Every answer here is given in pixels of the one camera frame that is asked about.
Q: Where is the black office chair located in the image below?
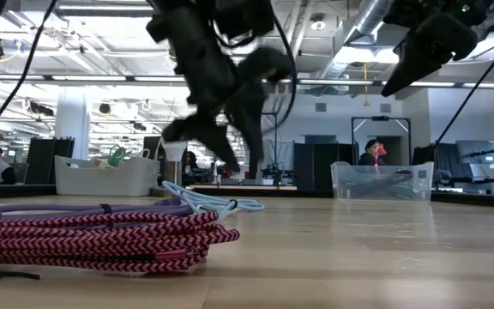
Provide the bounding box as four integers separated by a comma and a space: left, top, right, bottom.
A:
411, 142, 463, 186

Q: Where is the white plastic bin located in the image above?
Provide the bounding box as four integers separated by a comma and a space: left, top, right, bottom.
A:
53, 154, 161, 198

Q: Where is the light blue cable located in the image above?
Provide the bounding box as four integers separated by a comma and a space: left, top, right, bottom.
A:
161, 179, 266, 219

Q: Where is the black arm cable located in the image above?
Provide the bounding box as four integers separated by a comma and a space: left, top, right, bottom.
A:
433, 26, 494, 149
268, 15, 298, 135

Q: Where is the background monitor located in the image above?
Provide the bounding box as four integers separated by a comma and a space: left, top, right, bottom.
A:
455, 139, 494, 167

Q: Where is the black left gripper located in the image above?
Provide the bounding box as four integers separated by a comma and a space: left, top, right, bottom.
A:
146, 3, 294, 179

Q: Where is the purple cable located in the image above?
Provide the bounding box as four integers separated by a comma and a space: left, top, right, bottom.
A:
0, 191, 197, 225

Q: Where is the black hanging cable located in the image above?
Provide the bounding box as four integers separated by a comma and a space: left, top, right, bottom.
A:
0, 0, 58, 175

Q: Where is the long ceiling light strip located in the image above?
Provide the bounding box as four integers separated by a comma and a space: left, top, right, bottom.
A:
0, 73, 494, 89

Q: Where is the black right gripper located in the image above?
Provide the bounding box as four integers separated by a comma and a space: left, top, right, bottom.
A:
380, 12, 480, 98

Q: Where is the clear plastic bin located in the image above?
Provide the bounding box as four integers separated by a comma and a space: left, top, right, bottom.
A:
329, 161, 436, 203

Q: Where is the black partition panel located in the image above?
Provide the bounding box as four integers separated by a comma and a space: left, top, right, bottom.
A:
293, 142, 360, 191
25, 136, 76, 186

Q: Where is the black stand frame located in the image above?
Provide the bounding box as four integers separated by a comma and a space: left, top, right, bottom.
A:
350, 115, 413, 167

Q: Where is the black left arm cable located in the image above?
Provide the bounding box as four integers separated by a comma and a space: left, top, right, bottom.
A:
268, 15, 298, 135

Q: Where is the maroon braided cable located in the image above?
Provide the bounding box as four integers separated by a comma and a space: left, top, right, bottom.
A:
0, 210, 241, 274

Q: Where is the black velcro strap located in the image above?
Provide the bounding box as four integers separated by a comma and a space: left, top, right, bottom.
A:
0, 263, 42, 282

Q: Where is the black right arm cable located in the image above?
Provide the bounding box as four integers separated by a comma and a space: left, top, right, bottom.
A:
433, 26, 494, 149

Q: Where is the white round column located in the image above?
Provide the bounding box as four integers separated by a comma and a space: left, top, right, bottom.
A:
54, 87, 92, 161

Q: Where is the light bulb on metal stand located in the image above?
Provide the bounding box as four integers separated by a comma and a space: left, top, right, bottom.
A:
149, 140, 195, 199

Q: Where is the black aluminium rig frame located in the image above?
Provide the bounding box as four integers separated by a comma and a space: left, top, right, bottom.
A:
0, 183, 494, 211

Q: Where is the dark blue cable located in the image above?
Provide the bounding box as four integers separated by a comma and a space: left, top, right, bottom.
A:
343, 169, 416, 191

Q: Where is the silver ventilation duct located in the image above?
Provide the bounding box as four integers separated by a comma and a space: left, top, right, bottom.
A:
319, 0, 396, 81

